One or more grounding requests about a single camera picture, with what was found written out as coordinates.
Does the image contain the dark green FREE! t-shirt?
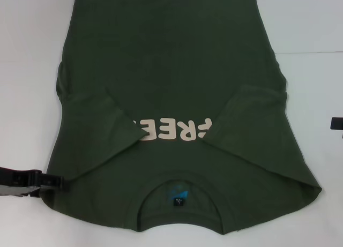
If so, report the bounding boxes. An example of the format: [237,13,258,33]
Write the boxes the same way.
[40,0,322,236]

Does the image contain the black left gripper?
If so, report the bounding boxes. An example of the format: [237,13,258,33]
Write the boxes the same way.
[0,167,65,199]

